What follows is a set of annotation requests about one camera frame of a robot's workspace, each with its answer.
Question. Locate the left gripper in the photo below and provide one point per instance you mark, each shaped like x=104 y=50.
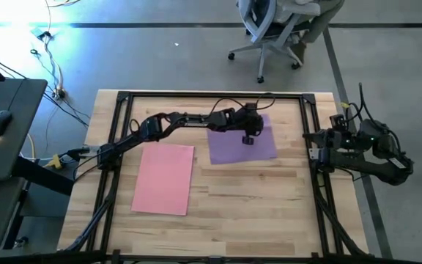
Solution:
x=249 y=122

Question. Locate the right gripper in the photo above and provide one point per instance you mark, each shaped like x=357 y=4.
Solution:
x=333 y=139

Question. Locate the purple paper sheet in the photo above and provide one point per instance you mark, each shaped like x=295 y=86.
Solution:
x=229 y=150

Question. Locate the pink paper sheet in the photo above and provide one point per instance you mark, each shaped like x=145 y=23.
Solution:
x=163 y=179

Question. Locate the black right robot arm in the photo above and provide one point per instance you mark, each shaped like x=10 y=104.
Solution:
x=387 y=168

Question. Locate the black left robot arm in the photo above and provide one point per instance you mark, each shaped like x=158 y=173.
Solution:
x=181 y=120

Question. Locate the yellow tape tag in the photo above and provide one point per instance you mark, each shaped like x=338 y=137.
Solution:
x=344 y=105

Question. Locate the grey office chair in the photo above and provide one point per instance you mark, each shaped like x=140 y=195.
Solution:
x=262 y=47

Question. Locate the person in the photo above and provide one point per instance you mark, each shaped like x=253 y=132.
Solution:
x=324 y=18

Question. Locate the black plug cluster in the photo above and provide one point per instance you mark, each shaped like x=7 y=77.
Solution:
x=60 y=94

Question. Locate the yellow clamp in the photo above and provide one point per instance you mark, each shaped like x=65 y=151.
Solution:
x=54 y=162

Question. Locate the grey power adapter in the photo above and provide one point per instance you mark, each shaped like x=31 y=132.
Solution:
x=42 y=34

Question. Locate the black desk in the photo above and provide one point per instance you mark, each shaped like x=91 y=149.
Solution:
x=17 y=110

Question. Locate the black caster wheel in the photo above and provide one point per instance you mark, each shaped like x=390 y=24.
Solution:
x=21 y=242

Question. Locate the black aluminium table frame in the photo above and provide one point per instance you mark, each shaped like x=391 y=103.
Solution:
x=196 y=94

